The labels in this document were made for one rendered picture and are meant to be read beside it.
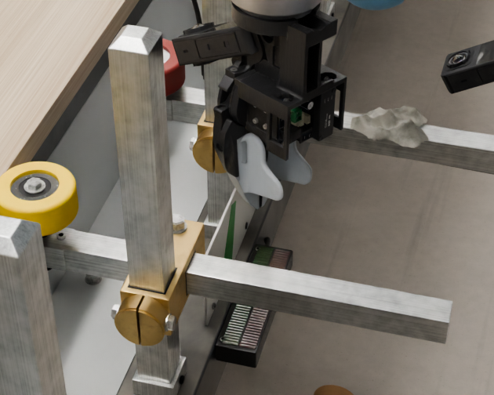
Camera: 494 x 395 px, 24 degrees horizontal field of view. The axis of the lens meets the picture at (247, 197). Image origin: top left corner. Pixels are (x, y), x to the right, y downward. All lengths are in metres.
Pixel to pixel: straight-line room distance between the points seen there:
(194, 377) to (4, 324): 0.46
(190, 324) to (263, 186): 0.31
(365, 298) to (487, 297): 1.25
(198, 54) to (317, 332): 1.29
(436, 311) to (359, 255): 1.29
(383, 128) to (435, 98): 1.60
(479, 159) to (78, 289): 0.52
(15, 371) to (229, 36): 0.33
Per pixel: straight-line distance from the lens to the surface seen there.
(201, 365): 1.23
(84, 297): 1.42
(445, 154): 1.27
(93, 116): 1.46
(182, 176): 1.58
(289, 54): 0.91
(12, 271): 0.75
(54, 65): 1.32
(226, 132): 0.96
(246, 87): 0.93
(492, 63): 1.19
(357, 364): 2.17
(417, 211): 2.50
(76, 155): 1.42
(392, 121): 1.27
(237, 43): 0.94
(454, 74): 1.21
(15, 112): 1.25
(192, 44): 0.99
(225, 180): 1.31
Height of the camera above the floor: 1.62
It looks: 40 degrees down
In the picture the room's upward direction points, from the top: straight up
